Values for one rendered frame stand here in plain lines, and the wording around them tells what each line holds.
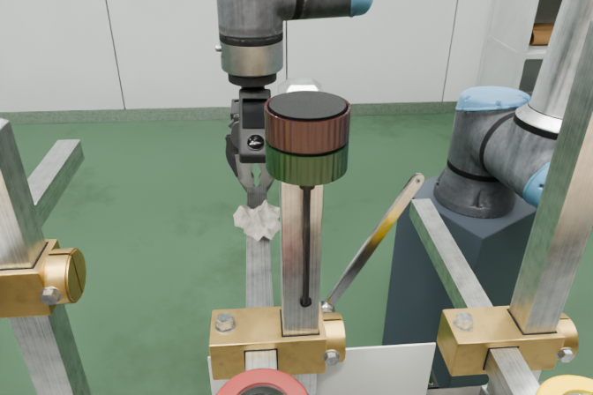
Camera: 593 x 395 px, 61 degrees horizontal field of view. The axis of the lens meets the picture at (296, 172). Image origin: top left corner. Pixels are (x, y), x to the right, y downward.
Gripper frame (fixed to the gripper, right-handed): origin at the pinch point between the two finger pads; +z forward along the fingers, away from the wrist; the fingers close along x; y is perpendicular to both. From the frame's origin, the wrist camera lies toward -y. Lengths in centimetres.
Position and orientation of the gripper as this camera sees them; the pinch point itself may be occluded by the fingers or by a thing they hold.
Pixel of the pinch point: (257, 194)
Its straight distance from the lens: 81.5
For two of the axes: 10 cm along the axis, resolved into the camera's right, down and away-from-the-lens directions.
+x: -10.0, 0.4, -0.7
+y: -0.8, -4.9, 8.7
